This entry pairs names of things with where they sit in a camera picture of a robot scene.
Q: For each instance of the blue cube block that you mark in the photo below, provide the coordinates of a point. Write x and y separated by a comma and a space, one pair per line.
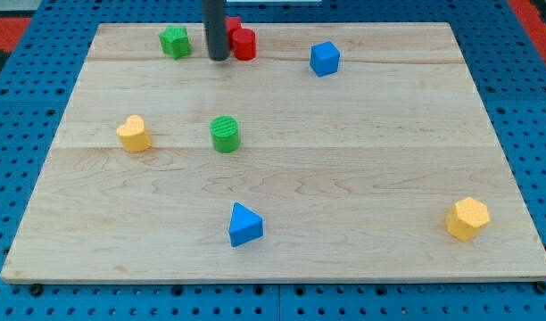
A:
324, 58

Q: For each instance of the green star block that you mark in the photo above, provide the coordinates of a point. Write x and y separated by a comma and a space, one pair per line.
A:
175, 42

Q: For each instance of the yellow hexagon block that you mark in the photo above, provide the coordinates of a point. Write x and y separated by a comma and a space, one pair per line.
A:
467, 219

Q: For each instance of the green cylinder block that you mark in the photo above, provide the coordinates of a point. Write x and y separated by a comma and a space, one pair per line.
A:
224, 134

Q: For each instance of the blue triangle block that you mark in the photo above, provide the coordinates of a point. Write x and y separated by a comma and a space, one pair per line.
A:
245, 225

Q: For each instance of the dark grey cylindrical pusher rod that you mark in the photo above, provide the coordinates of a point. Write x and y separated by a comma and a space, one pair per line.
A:
215, 28

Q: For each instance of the light wooden board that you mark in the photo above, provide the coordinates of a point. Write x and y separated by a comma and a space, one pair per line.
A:
352, 173

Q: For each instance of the red cylinder block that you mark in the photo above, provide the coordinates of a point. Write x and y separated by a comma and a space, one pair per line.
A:
244, 44

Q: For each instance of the yellow heart block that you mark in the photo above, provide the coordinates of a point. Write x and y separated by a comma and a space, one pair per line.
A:
133, 134

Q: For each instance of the blue perforated base mat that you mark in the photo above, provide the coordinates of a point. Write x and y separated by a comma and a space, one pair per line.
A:
40, 73

